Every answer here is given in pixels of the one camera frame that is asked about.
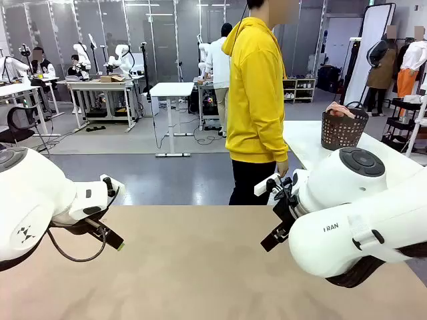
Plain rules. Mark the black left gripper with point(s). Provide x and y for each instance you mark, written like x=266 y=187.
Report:
x=70 y=227

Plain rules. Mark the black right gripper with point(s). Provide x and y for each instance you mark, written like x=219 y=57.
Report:
x=286 y=211

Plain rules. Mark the black perforated laundry basket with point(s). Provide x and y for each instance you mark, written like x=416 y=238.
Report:
x=343 y=133

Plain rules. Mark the pink towel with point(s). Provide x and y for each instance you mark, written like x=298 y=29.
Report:
x=340 y=110

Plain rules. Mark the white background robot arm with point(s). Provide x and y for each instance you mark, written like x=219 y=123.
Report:
x=203 y=50
x=121 y=53
x=13 y=63
x=83 y=53

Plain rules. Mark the person's right forearm yellow sleeve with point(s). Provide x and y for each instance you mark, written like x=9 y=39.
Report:
x=277 y=146

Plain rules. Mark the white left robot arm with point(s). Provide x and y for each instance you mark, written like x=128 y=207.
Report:
x=36 y=193

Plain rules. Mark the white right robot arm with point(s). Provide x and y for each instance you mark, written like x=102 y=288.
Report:
x=360 y=200

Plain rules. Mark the person's right hand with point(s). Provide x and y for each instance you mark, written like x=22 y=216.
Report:
x=283 y=168

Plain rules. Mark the white side table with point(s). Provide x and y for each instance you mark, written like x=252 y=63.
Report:
x=303 y=140

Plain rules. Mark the black power strip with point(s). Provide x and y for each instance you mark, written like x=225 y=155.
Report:
x=96 y=128

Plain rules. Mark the person in yellow hoodie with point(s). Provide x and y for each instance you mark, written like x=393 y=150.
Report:
x=253 y=100

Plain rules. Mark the black mesh office chair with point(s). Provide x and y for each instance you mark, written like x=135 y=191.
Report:
x=20 y=120

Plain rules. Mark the white shoe shelf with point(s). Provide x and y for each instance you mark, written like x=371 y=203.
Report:
x=300 y=90

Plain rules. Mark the workbench with computer tower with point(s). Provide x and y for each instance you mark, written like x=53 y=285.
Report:
x=208 y=100

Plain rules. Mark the flat cardboard box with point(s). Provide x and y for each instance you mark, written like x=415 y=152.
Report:
x=111 y=79

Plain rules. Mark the small white standing desk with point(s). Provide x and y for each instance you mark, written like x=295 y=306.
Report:
x=171 y=88

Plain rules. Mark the black suitcase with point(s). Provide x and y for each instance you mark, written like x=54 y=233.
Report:
x=328 y=78

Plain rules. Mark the black rolling cart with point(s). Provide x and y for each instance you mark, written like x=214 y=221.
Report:
x=400 y=125

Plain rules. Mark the seated person in black top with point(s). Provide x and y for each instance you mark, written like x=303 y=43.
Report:
x=74 y=69

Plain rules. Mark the long white desk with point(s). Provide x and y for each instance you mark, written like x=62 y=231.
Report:
x=16 y=88

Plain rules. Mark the seated person in varsity jacket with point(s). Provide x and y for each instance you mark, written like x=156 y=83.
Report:
x=43 y=68

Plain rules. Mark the person in white hoodie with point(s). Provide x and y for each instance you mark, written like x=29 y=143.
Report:
x=217 y=63

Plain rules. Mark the person in brown apron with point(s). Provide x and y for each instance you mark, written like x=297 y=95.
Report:
x=380 y=70

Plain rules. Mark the mannequin with orange trousers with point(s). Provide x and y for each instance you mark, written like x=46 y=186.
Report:
x=407 y=80

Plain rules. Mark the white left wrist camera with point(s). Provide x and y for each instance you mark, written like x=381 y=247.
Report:
x=116 y=186

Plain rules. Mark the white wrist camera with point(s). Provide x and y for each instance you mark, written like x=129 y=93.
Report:
x=116 y=186
x=261 y=188

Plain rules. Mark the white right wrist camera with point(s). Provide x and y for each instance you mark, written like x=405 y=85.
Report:
x=261 y=188

